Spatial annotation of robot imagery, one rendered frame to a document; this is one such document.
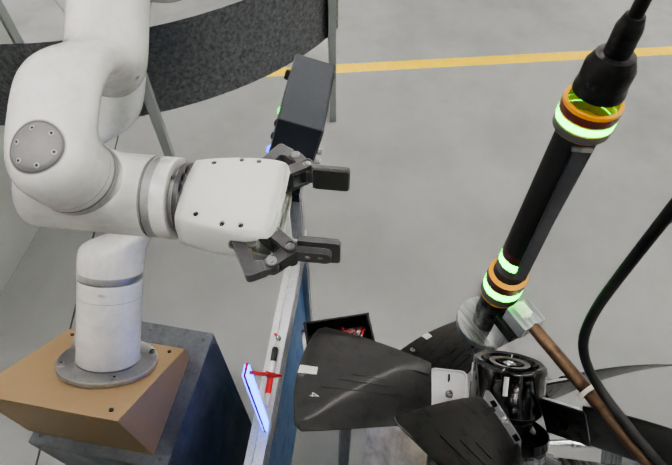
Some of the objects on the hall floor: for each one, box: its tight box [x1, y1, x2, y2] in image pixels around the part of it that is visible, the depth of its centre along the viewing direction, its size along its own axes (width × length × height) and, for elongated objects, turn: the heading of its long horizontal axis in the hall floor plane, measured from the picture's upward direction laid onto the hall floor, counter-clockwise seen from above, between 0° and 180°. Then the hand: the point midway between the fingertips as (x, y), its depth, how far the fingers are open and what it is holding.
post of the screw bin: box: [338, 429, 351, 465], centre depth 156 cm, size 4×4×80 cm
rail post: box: [302, 262, 313, 322], centre depth 185 cm, size 4×4×78 cm
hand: (335, 213), depth 52 cm, fingers open, 8 cm apart
